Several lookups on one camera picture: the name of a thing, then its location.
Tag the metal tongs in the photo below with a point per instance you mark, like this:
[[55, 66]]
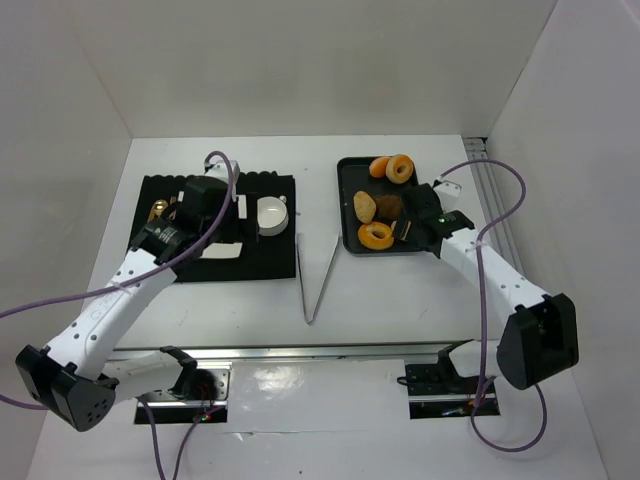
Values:
[[313, 276]]

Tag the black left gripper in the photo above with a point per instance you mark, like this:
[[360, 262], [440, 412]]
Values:
[[232, 218]]

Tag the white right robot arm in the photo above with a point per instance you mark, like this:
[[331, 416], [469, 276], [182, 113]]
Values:
[[539, 331]]

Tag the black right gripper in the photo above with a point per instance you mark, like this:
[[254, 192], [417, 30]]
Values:
[[407, 229]]

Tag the gold spoon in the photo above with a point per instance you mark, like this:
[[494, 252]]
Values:
[[157, 209]]

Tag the orange glazed ring donut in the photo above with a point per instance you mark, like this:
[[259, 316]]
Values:
[[376, 236]]

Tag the brown chocolate bread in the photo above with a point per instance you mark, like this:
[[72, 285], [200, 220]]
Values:
[[388, 207]]

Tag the black plastic tray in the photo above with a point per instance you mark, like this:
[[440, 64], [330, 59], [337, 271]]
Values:
[[353, 176]]

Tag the orange half donut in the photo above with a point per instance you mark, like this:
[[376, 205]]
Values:
[[377, 168]]

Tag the white ceramic cup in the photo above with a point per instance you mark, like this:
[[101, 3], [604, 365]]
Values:
[[272, 215]]

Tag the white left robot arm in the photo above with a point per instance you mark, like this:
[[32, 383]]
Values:
[[70, 376]]

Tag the beige oval bread roll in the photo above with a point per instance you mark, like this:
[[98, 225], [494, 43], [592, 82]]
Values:
[[364, 207]]

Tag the black cloth placemat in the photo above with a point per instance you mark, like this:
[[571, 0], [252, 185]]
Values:
[[267, 259]]

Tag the tan ring donut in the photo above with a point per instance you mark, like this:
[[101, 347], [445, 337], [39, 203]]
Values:
[[399, 169]]

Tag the aluminium rail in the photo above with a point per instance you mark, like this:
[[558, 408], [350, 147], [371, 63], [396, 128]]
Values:
[[320, 352]]

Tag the white square plate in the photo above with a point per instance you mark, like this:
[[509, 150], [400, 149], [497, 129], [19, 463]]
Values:
[[228, 238]]

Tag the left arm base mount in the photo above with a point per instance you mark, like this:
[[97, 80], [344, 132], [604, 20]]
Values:
[[206, 399]]

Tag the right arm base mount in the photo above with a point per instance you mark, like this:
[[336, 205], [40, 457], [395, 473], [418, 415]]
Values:
[[436, 390]]

